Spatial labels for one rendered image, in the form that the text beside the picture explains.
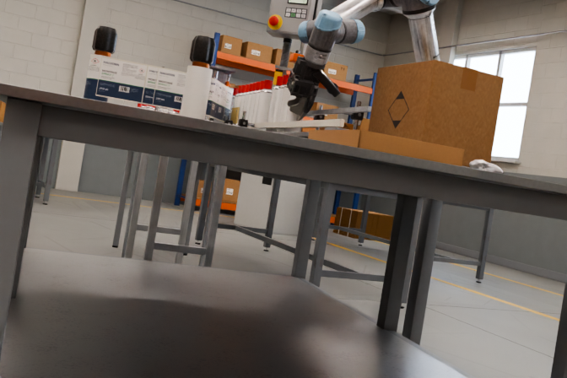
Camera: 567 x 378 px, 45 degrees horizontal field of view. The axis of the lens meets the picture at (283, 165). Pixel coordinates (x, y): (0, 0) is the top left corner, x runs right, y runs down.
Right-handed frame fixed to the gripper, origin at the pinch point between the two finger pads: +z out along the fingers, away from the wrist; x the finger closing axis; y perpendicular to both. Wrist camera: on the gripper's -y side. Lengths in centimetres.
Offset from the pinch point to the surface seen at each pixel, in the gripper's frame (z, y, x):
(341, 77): 264, -334, -732
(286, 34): -7, -6, -59
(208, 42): -5.2, 27.8, -35.3
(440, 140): -20, -25, 39
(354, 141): -29, 14, 68
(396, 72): -27.0, -18.0, 14.5
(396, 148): -30, 5, 69
